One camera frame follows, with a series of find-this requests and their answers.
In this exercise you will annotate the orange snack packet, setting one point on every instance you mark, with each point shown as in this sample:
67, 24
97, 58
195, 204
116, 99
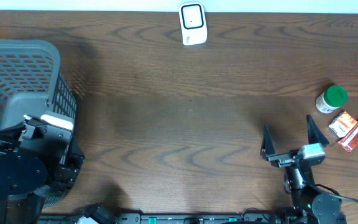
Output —
343, 124

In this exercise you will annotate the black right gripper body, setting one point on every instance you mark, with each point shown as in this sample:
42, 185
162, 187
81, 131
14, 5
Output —
285, 160

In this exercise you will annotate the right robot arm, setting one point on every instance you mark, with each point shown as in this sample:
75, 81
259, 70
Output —
310, 203

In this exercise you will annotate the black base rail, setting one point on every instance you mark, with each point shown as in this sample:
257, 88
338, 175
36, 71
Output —
101, 214

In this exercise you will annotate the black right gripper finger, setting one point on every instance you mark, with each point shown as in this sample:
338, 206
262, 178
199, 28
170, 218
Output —
314, 134
267, 148

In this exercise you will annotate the green lid jar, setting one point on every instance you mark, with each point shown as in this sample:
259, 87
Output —
331, 99

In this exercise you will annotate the grey plastic basket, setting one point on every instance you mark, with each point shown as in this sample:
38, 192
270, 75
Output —
31, 82

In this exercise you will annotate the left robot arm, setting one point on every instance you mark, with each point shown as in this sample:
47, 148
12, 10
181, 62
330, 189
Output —
40, 161

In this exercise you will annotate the white barcode scanner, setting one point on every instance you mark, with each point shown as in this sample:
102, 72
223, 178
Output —
193, 23

